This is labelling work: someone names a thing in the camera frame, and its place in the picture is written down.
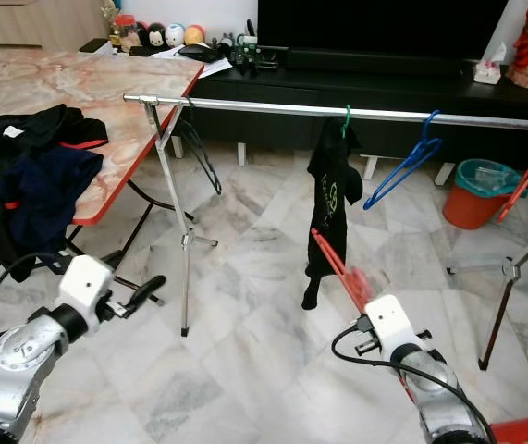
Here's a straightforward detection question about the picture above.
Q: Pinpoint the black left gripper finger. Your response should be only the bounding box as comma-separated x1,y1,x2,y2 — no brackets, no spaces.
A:
127,275,168,309

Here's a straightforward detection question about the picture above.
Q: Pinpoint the red plastic hanger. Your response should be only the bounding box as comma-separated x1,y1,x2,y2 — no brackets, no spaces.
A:
310,228,417,403
497,134,528,223

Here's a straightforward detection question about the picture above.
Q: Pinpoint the green plastic hanger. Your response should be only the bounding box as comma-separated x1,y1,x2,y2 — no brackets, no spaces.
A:
338,105,354,138

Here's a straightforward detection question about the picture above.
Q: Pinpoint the blue plastic hanger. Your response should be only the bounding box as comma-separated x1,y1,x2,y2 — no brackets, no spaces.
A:
362,109,443,212

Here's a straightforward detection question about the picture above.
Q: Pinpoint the black TV cabinet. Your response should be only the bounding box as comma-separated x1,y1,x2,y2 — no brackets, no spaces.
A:
190,57,528,167

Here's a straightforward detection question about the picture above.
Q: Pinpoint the black shirt green logo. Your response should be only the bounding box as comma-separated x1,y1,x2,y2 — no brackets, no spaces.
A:
302,117,362,311

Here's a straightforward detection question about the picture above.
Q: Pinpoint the steel clothes rack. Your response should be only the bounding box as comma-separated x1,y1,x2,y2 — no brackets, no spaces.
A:
123,92,528,371

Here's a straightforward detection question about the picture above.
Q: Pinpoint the pink marble folding table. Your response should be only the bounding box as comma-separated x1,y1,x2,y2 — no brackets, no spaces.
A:
0,51,204,277

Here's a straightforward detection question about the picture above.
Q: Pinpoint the black wallet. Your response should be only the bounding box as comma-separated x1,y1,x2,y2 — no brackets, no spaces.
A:
178,43,220,63

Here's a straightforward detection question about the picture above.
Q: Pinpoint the green circuit board gadget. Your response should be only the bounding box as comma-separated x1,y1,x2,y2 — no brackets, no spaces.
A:
225,39,283,75

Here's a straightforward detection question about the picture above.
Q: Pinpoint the white round plush toy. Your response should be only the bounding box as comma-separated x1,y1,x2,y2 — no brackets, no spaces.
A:
164,25,187,49

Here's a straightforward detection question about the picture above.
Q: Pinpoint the red lidded jar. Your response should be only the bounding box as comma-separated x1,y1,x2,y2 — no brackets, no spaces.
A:
116,16,140,52

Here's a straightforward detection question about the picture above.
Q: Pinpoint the orange round plush toy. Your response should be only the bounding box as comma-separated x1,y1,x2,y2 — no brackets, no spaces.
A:
183,25,206,47

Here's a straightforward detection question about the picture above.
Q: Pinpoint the light wood sideboard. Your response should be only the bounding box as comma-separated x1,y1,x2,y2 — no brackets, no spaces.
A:
0,0,112,52

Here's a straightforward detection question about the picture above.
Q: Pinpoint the orange bucket teal liner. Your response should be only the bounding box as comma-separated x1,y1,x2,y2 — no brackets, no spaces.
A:
442,159,523,230

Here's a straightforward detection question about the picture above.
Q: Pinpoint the black soundbar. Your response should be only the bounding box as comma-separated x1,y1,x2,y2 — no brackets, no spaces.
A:
287,48,477,77

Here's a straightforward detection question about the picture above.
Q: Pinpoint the black television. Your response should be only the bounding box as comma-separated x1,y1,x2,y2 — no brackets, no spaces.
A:
256,0,510,55

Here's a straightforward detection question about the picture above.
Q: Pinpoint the white tissue box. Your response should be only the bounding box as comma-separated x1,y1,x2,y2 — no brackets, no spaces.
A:
473,55,503,86

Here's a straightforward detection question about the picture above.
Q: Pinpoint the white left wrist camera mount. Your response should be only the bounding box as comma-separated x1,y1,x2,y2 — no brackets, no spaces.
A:
58,255,117,317

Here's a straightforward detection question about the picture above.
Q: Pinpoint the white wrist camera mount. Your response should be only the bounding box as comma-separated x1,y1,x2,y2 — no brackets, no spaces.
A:
361,294,414,360
58,255,117,317

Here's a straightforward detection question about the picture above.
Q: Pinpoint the thin black wire hanger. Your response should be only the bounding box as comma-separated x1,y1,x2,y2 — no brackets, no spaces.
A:
178,111,223,195

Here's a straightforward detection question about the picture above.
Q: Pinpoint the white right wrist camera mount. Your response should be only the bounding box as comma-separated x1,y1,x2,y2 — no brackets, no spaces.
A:
361,294,414,360

